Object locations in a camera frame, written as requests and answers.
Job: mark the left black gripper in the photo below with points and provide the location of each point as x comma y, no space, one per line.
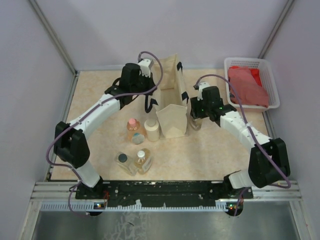
150,82

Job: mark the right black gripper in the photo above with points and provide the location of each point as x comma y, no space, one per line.
196,112

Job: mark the yellow liquid bottle white cap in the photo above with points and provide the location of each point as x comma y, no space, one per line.
196,124

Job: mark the beige canvas bag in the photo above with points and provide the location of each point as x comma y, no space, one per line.
170,100

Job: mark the pink cap orange bottle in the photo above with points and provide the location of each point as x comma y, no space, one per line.
134,126

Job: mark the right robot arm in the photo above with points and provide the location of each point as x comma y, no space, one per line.
268,157

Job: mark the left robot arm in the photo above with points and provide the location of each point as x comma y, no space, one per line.
71,139

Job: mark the cream cylindrical bottle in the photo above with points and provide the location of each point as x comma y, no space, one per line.
152,128

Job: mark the clear jar teal lid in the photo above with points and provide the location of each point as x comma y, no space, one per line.
137,138

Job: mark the amber bottle white cap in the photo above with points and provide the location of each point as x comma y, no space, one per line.
143,160

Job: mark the pink red cloth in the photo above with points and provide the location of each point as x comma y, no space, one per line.
247,83

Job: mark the clear bottle black cap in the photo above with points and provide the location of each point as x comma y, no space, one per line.
126,163

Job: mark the white plastic basket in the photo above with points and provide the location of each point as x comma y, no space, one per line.
266,78

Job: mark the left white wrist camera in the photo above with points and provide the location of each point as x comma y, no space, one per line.
145,67

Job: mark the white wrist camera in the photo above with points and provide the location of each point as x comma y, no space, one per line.
200,87
145,67

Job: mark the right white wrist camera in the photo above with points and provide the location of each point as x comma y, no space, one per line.
200,87

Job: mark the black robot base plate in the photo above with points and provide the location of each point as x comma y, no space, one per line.
195,194

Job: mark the aluminium rail frame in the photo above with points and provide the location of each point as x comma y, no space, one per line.
60,196

